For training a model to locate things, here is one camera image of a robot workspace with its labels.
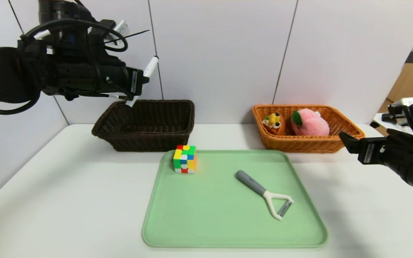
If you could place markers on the pink plush peach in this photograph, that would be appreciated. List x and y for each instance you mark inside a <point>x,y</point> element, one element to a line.
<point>312,125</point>

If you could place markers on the orange wicker basket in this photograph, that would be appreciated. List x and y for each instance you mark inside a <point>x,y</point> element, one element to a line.
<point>299,145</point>

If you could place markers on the dark brown wicker basket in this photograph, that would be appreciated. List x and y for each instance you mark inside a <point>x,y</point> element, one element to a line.
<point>156,143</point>

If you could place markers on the multicolour puzzle cube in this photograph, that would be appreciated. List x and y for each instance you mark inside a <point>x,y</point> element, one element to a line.
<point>185,159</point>

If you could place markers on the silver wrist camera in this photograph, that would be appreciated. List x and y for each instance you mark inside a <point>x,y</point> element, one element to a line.
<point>121,28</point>
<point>407,102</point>

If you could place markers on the wooden cabinet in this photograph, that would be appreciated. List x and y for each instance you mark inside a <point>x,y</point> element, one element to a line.
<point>412,79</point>

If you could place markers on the light green plastic tray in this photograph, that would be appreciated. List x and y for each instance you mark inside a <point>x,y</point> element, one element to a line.
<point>210,215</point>

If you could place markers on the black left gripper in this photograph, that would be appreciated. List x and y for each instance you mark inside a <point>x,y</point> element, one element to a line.
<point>135,82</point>

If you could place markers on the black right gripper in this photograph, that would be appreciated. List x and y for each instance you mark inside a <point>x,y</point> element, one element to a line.
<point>370,150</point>

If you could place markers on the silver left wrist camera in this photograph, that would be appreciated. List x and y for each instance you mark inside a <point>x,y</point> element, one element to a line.
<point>121,28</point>

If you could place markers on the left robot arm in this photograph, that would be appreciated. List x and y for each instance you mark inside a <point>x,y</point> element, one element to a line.
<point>5,75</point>

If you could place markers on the white side table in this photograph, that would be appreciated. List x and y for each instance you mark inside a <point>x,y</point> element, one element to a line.
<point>380,122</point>

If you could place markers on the grey cabinet sign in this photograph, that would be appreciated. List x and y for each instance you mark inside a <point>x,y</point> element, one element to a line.
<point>411,58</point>

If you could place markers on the toy cake slice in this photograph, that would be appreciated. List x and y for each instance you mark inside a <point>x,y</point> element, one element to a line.
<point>274,123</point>

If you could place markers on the white marker pen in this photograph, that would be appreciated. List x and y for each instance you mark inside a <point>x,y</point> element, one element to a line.
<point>152,66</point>

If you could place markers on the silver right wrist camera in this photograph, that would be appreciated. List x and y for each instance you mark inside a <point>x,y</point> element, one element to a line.
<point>407,102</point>

